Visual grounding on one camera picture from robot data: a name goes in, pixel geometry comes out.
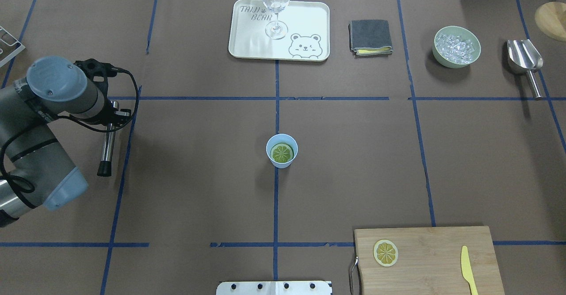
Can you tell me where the white wire cup rack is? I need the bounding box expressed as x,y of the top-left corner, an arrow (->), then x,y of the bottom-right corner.
0,26 -> 26,67

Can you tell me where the metal ice scoop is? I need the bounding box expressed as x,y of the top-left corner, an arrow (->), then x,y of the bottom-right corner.
507,39 -> 543,101

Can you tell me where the light blue plastic cup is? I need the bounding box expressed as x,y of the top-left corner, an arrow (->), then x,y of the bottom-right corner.
265,134 -> 298,169

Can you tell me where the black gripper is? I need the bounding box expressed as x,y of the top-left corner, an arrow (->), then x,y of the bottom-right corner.
91,94 -> 132,130

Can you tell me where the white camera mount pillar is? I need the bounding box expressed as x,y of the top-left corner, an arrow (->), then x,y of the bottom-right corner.
216,280 -> 333,295

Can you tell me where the lemon slice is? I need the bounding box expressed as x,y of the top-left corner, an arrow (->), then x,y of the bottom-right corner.
373,239 -> 399,267
269,142 -> 294,164

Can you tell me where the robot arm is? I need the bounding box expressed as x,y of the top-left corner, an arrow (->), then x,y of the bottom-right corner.
0,56 -> 139,228

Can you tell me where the grey folded cloth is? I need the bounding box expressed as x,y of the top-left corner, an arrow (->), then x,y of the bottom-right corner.
348,19 -> 394,57

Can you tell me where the cream bear tray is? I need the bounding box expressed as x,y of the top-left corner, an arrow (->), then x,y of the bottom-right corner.
228,0 -> 331,61

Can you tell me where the wooden paper towel stand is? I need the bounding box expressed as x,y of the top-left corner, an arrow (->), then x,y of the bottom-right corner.
535,1 -> 566,42

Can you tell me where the wooden cutting board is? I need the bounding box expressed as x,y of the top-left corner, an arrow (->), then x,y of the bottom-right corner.
354,226 -> 504,295

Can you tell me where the yellow plastic knife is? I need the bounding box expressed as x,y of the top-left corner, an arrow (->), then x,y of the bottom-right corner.
460,245 -> 478,295

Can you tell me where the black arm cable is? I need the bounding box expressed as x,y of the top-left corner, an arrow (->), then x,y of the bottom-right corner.
0,67 -> 140,209

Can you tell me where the green bowl of ice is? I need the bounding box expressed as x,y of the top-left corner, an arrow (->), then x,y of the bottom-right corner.
432,26 -> 482,69

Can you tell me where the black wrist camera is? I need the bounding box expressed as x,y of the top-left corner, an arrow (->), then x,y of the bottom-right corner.
73,58 -> 121,96

